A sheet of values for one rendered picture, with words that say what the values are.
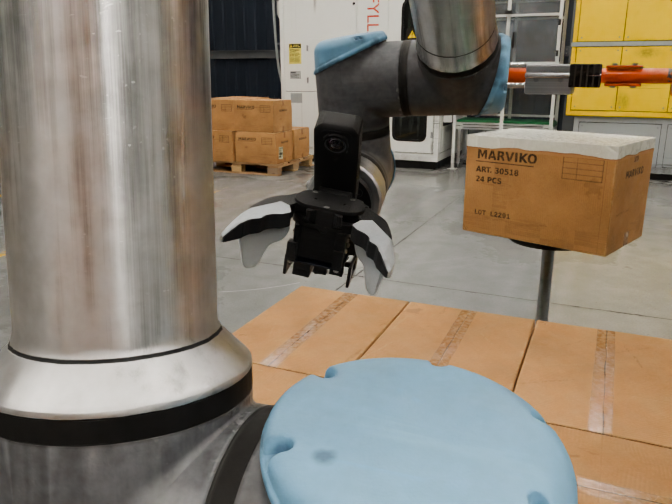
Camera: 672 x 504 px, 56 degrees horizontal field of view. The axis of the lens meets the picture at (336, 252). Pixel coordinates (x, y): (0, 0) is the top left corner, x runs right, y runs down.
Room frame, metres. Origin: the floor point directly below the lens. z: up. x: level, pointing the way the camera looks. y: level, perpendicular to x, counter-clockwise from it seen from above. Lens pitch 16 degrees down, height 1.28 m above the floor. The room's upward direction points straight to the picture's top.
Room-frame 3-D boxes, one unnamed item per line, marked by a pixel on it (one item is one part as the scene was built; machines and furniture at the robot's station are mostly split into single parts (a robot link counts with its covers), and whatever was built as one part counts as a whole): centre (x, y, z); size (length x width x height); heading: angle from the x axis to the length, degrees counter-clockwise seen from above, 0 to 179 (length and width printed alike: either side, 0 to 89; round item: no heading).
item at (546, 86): (1.03, -0.34, 1.26); 0.07 x 0.07 x 0.04; 66
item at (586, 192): (2.55, -0.89, 0.82); 0.60 x 0.40 x 0.40; 48
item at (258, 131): (8.43, 1.07, 0.45); 1.21 x 1.03 x 0.91; 66
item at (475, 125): (8.40, -2.21, 0.32); 1.25 x 0.52 x 0.63; 66
